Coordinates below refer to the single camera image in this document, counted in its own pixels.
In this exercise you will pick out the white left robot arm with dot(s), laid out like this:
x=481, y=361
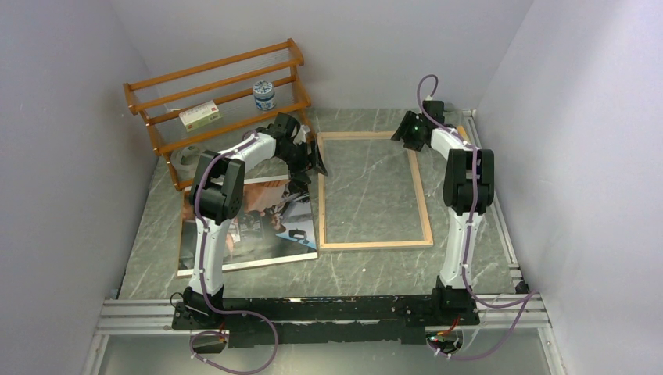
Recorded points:
x=217, y=197

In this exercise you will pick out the clear tape roll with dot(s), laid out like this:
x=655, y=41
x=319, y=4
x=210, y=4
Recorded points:
x=185, y=161

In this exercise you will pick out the white green box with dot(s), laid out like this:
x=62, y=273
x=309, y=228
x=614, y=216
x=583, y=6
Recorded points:
x=199, y=116

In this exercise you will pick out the aluminium rail frame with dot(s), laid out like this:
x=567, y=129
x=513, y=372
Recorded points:
x=500, y=315

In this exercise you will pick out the orange wooden shelf rack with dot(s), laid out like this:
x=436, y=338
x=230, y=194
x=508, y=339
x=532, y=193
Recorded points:
x=229, y=83

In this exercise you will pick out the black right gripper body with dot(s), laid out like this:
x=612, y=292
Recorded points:
x=413, y=141

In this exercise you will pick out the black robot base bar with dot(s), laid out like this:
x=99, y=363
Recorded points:
x=312, y=320

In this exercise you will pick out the white blue jar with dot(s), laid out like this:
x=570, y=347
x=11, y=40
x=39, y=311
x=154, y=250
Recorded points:
x=264, y=95

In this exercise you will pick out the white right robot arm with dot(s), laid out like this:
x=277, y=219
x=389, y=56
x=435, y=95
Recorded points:
x=468, y=191

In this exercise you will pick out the light wooden picture frame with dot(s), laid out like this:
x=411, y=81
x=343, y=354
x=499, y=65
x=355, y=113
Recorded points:
x=322, y=136

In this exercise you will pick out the small yellow wooden stick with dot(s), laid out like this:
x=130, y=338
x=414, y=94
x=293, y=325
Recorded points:
x=463, y=134

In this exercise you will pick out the large printed photo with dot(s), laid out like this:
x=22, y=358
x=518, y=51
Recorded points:
x=280, y=233

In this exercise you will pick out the clear acrylic sheet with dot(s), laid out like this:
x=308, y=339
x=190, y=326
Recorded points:
x=370, y=194

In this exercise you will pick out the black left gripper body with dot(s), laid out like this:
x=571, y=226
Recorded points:
x=297, y=158

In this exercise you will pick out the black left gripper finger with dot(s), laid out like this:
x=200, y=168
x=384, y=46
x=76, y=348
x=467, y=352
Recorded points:
x=316, y=159
x=296, y=191

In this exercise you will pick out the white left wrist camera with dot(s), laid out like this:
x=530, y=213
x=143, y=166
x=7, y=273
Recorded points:
x=301, y=134

